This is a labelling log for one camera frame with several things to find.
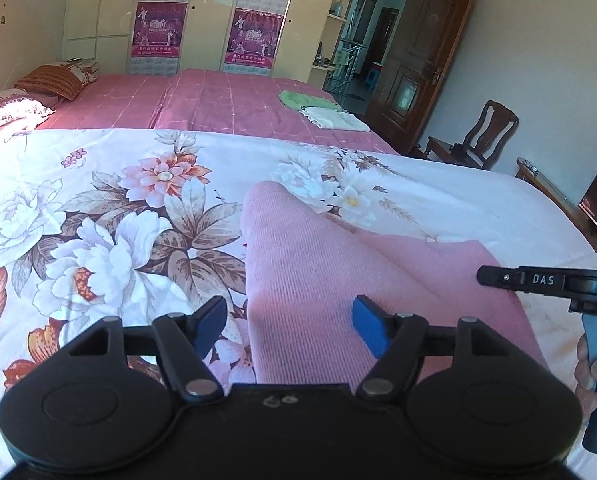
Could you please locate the white floral pillow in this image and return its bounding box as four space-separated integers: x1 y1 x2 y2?
0 88 57 131

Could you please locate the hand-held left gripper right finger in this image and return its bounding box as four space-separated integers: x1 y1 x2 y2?
352 295 528 404

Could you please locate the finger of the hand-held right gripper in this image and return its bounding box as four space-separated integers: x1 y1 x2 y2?
477 265 570 293

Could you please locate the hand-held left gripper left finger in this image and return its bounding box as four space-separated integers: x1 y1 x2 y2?
67 296 228 406

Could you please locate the white floral blanket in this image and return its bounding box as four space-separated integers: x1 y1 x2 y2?
0 128 597 480

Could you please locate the patterned pillow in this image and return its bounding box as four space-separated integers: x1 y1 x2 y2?
65 58 100 85

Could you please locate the pink knit sweater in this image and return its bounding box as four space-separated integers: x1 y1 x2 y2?
241 180 552 397

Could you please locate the pink checked bed sheet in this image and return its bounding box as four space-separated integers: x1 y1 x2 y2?
37 68 405 157

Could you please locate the brown wooden door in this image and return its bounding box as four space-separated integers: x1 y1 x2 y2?
365 0 478 157

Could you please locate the brown striped pillow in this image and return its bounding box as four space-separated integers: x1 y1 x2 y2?
14 63 87 101

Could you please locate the cream wardrobe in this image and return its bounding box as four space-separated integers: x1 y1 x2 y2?
62 0 367 87

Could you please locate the metal rack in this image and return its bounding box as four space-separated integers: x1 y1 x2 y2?
328 42 367 94

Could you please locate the green folded cloth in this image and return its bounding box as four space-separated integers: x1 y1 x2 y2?
278 89 345 113

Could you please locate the white folded cloth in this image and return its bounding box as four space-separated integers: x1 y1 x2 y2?
298 105 371 134

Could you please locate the dark wooden chair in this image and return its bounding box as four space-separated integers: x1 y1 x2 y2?
411 99 520 171

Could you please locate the person's right hand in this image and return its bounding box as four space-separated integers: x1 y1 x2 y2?
574 332 597 417

